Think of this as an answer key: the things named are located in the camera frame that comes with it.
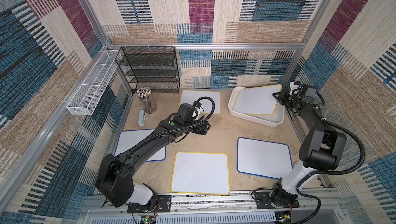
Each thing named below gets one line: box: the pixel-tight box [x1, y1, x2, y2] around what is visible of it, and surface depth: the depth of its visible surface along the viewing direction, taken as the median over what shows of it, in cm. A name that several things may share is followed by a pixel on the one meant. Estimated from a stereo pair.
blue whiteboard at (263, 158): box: [236, 137, 293, 180], surface depth 94 cm
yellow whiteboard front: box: [171, 151, 230, 196], surface depth 84 cm
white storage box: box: [227, 86, 286, 127], surface depth 101 cm
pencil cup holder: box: [136, 86, 158, 115], surface depth 99 cm
